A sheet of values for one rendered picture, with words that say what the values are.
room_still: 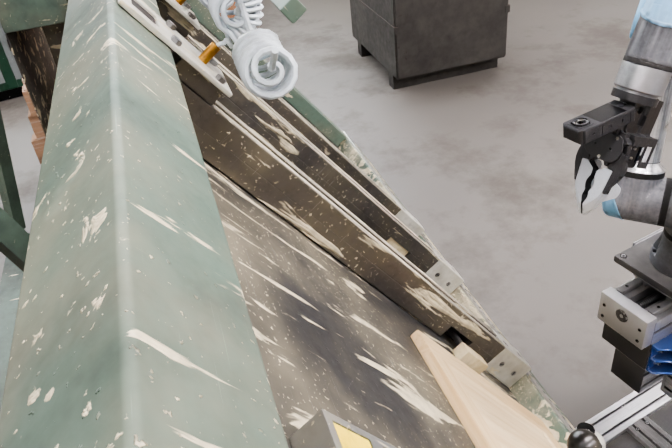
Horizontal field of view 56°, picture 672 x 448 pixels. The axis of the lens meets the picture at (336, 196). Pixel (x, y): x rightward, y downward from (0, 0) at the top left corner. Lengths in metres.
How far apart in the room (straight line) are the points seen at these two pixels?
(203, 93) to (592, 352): 2.31
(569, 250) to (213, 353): 3.16
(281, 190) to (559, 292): 2.31
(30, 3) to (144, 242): 1.26
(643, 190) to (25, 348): 1.42
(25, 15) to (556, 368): 2.29
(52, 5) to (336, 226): 0.85
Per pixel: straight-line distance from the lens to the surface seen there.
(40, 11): 1.60
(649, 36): 1.09
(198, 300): 0.37
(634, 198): 1.62
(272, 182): 1.00
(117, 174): 0.43
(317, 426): 0.55
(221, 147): 0.96
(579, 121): 1.05
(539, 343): 2.93
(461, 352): 1.32
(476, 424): 1.02
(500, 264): 3.30
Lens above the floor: 2.10
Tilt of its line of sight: 33 degrees down
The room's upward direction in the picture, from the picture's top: 7 degrees counter-clockwise
